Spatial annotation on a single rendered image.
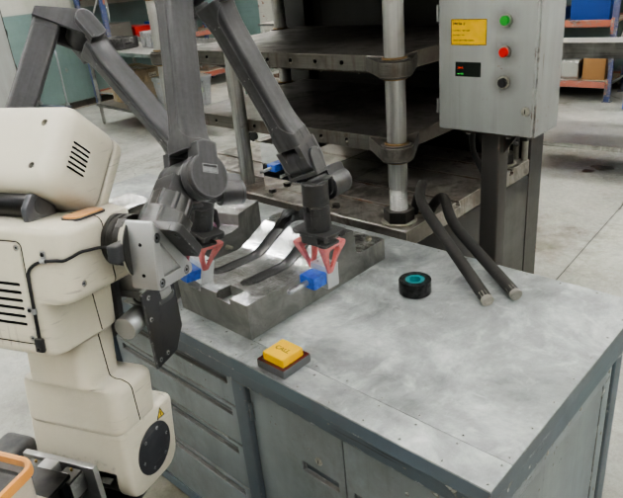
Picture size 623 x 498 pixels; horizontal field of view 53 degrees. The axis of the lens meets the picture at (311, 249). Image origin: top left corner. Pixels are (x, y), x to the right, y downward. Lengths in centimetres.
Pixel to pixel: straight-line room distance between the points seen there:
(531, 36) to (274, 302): 95
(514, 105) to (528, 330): 67
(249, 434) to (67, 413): 51
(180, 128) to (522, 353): 80
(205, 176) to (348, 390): 50
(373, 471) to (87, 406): 57
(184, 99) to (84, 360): 48
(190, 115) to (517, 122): 102
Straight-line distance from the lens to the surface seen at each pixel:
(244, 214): 187
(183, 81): 111
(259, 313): 141
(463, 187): 230
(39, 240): 101
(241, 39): 124
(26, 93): 141
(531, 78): 179
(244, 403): 154
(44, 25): 149
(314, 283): 132
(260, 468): 168
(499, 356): 134
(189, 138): 107
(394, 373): 127
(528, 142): 258
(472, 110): 188
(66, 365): 118
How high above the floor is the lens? 156
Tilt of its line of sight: 25 degrees down
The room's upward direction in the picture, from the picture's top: 5 degrees counter-clockwise
